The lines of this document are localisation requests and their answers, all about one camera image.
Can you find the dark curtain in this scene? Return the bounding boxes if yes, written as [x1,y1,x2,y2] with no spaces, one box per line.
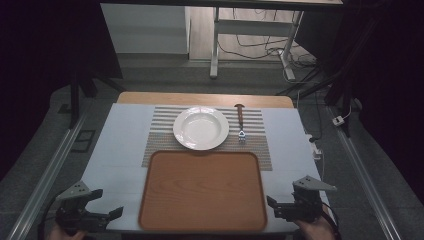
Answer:
[294,0,424,204]
[0,0,124,183]

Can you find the person's right hand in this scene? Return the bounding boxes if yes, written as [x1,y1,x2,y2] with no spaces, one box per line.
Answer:
[294,205,336,240]

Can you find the white desk frame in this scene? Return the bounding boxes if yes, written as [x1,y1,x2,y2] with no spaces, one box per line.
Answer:
[209,5,305,82]

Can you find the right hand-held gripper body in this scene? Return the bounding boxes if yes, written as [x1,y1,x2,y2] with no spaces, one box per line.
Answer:
[274,175,338,224]

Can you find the black rectangular floor frame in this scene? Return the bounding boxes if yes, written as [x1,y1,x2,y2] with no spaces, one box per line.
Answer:
[70,129,97,154]

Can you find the aluminium rail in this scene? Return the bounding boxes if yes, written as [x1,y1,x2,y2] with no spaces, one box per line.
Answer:
[328,105,403,240]
[5,111,88,240]

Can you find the black metal stand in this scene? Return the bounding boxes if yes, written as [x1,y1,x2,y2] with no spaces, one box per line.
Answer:
[276,19,374,138]
[68,68,128,130]

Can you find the white partition panel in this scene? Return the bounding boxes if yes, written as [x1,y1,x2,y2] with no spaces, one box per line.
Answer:
[100,3,190,55]

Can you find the white table cover sheet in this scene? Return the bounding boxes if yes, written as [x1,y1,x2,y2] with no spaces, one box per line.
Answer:
[80,102,332,235]

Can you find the white round plate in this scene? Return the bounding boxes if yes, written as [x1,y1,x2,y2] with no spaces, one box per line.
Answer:
[172,105,231,151]

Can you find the brown wooden tray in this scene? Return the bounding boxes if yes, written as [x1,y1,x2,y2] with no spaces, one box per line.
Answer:
[137,150,269,233]

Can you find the striped woven placemat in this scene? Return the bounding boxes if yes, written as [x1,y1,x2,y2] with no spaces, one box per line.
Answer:
[141,105,274,172]

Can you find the black floor cables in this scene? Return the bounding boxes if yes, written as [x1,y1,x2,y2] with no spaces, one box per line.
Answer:
[217,8,331,98]

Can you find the fork with wooden handle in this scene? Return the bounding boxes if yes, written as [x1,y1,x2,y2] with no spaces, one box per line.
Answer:
[233,102,248,145]

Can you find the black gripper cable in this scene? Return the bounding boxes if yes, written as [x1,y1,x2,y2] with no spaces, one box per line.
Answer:
[320,201,342,240]
[37,195,63,240]

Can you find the person's left hand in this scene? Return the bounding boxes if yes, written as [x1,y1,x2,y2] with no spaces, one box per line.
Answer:
[46,223,88,240]

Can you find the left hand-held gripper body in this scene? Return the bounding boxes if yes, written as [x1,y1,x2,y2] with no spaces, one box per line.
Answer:
[54,180,112,234]

